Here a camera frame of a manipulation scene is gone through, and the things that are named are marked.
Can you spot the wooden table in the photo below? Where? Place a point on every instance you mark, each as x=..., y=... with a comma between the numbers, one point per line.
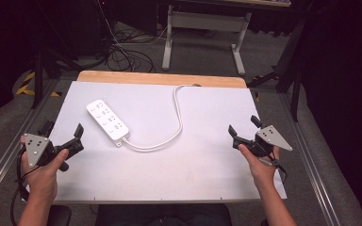
x=157, y=78

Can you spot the white table cover board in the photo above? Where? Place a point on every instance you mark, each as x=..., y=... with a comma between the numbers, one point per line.
x=169, y=163

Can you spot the white power strip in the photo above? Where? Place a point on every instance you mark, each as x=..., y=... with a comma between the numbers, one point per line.
x=106, y=121

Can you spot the person's right hand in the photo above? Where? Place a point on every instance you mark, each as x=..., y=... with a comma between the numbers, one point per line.
x=262, y=171

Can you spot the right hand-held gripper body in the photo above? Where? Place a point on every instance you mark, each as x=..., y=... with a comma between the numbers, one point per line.
x=271, y=138

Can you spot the white metal desk frame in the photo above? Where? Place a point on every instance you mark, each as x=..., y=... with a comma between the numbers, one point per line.
x=205, y=20

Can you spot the black stool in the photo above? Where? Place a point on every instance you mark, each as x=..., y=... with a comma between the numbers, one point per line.
x=59, y=216

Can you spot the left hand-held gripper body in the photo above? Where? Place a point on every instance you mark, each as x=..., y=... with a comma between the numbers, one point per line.
x=41, y=150

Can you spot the person's left hand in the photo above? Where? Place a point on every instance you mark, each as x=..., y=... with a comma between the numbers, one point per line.
x=42, y=182

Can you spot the black metal stand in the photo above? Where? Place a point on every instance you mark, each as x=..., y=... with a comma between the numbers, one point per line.
x=290, y=62
x=38, y=78

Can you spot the person's dark trousers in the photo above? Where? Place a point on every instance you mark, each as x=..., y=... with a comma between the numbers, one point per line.
x=163, y=216

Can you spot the aluminium rail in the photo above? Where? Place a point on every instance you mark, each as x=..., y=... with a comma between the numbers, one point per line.
x=9, y=153
x=314, y=175

